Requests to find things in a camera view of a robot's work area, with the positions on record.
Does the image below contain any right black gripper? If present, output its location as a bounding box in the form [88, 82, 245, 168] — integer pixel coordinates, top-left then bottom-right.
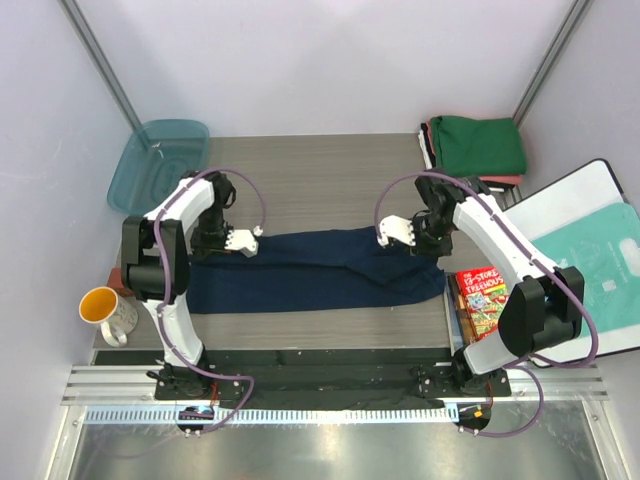
[402, 214, 456, 260]

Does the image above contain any teal plastic bin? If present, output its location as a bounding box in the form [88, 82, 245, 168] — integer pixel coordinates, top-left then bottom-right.
[107, 119, 210, 216]

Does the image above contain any red brown block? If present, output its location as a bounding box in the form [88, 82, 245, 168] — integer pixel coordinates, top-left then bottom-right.
[106, 267, 134, 297]

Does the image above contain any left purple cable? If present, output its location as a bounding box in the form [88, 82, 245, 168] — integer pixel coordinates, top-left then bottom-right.
[153, 167, 269, 434]

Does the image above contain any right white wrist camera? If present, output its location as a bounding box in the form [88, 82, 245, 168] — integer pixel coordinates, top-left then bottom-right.
[377, 215, 416, 248]

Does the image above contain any red treehouse book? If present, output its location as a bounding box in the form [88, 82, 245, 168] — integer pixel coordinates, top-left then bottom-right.
[455, 267, 509, 341]

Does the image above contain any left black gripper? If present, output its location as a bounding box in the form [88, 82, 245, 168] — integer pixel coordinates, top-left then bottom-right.
[190, 205, 235, 263]

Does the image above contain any white folded t shirt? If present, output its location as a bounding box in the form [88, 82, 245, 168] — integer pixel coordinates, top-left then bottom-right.
[418, 122, 437, 169]

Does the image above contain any aluminium rail frame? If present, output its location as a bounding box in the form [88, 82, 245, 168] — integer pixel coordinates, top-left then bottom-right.
[46, 365, 630, 479]

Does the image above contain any green folded t shirt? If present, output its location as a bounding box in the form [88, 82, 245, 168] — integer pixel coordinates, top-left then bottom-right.
[428, 115, 527, 177]

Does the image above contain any white board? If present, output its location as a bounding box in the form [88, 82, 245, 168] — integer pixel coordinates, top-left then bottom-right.
[505, 159, 639, 356]

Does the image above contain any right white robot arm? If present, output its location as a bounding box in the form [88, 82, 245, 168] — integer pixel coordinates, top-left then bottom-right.
[411, 172, 585, 395]

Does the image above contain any pink folded t shirt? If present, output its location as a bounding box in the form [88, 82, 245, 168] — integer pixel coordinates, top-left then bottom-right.
[458, 175, 523, 190]

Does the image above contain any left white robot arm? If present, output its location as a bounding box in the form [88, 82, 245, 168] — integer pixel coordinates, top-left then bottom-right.
[120, 169, 246, 400]

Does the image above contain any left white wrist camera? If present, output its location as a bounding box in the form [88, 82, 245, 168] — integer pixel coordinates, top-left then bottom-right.
[224, 225, 263, 258]

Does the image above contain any white orange mug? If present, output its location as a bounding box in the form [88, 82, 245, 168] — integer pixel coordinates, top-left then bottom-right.
[78, 286, 139, 348]

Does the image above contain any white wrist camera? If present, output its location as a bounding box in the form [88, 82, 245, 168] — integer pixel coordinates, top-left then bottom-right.
[377, 215, 416, 248]
[224, 225, 263, 258]

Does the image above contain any navy blue t shirt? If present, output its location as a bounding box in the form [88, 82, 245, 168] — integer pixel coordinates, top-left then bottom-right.
[187, 227, 445, 314]

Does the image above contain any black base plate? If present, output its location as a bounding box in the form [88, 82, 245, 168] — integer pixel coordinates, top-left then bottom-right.
[95, 348, 511, 404]

